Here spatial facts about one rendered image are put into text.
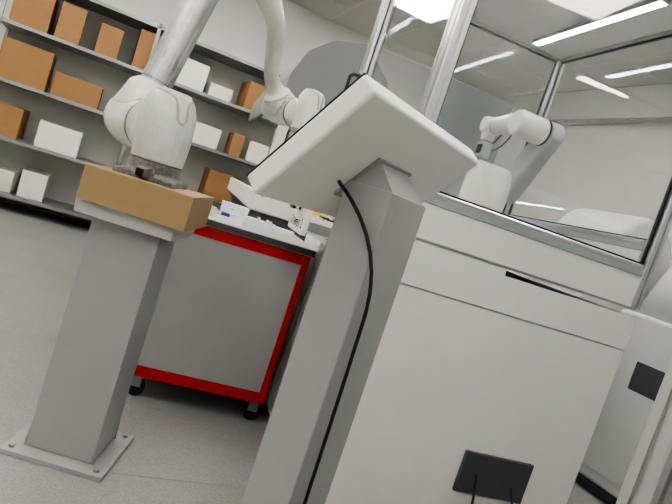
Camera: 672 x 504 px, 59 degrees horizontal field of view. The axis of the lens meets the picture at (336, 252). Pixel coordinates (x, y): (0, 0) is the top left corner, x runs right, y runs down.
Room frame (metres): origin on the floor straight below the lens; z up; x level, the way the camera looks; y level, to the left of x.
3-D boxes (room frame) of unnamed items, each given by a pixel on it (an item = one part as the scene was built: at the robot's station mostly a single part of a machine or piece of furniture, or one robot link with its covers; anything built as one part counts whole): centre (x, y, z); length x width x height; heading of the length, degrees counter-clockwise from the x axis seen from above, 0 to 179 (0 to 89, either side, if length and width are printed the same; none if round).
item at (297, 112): (2.18, 0.26, 1.25); 0.13 x 0.11 x 0.16; 47
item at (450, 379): (2.35, -0.44, 0.40); 1.03 x 0.95 x 0.80; 16
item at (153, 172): (1.73, 0.59, 0.89); 0.22 x 0.18 x 0.06; 3
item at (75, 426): (1.75, 0.59, 0.38); 0.30 x 0.30 x 0.76; 3
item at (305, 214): (2.23, 0.17, 0.87); 0.29 x 0.02 x 0.11; 16
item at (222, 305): (2.58, 0.44, 0.38); 0.62 x 0.58 x 0.76; 16
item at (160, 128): (1.76, 0.60, 1.02); 0.18 x 0.16 x 0.22; 47
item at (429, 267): (2.36, -0.44, 0.87); 1.02 x 0.95 x 0.14; 16
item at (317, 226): (2.28, -0.03, 0.86); 0.40 x 0.26 x 0.06; 106
